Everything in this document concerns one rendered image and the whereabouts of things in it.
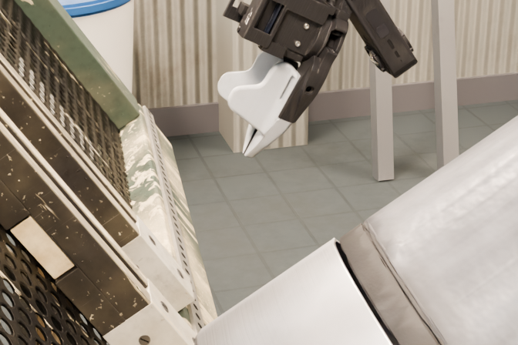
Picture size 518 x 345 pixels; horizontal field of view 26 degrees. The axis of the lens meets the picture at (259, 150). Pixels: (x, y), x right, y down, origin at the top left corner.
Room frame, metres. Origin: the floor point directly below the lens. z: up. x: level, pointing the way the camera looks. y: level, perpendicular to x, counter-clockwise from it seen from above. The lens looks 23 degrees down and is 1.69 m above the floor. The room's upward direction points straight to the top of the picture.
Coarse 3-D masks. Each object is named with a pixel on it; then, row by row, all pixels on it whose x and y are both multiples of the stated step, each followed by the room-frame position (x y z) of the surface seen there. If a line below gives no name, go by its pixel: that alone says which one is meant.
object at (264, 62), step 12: (264, 60) 0.92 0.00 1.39; (276, 60) 0.92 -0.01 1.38; (288, 60) 0.93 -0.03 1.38; (228, 72) 0.91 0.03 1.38; (240, 72) 0.91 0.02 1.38; (252, 72) 0.92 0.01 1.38; (264, 72) 0.92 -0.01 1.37; (228, 84) 0.91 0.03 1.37; (240, 84) 0.91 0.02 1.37; (252, 84) 0.92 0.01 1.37; (252, 132) 0.90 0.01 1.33
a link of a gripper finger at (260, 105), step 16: (288, 64) 0.89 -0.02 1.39; (272, 80) 0.88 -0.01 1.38; (288, 80) 0.88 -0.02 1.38; (240, 96) 0.88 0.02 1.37; (256, 96) 0.88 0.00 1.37; (272, 96) 0.88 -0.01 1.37; (288, 96) 0.88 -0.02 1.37; (240, 112) 0.88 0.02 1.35; (256, 112) 0.88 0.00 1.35; (272, 112) 0.88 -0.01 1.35; (256, 128) 0.88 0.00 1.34; (272, 128) 0.88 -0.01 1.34; (256, 144) 0.89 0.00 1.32
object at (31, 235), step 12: (12, 228) 1.10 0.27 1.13; (24, 228) 1.10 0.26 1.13; (36, 228) 1.10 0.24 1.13; (24, 240) 1.10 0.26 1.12; (36, 240) 1.10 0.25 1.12; (48, 240) 1.10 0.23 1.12; (36, 252) 1.10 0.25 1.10; (48, 252) 1.10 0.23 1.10; (60, 252) 1.10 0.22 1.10; (48, 264) 1.10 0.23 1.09; (60, 264) 1.10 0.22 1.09; (72, 264) 1.11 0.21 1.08
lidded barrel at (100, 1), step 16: (64, 0) 3.45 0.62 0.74; (80, 0) 3.45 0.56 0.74; (96, 0) 3.46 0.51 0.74; (112, 0) 3.50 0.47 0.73; (128, 0) 3.57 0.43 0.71; (80, 16) 3.42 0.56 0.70; (96, 16) 3.46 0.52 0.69; (112, 16) 3.51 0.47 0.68; (128, 16) 3.60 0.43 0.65; (96, 32) 3.46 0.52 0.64; (112, 32) 3.51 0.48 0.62; (128, 32) 3.60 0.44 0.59; (96, 48) 3.46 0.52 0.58; (112, 48) 3.51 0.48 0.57; (128, 48) 3.61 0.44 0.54; (112, 64) 3.51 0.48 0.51; (128, 64) 3.61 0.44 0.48; (128, 80) 3.61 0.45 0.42
